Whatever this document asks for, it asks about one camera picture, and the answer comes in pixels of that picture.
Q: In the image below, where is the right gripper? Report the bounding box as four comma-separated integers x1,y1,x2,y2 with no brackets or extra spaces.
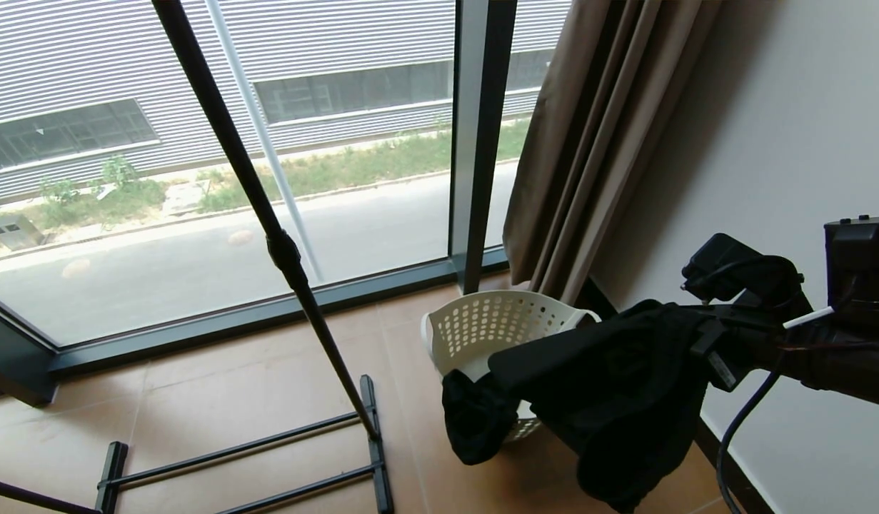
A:
693,307,815,392

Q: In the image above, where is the black garment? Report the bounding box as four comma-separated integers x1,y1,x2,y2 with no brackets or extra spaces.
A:
488,298,711,514

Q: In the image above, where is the white laundry basket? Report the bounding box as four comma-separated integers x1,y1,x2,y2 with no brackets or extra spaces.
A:
420,289,603,443

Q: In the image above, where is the heap of clothes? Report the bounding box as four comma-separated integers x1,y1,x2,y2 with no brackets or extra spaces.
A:
441,368,520,466

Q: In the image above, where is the black clothes rack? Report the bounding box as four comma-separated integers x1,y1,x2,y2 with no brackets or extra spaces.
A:
0,0,395,514

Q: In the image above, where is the brown curtain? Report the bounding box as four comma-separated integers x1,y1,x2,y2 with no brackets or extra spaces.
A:
502,0,722,308

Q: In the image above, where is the window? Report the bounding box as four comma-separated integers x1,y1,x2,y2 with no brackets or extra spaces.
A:
0,0,574,408

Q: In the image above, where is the black cable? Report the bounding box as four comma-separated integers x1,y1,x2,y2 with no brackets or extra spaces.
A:
716,353,786,514

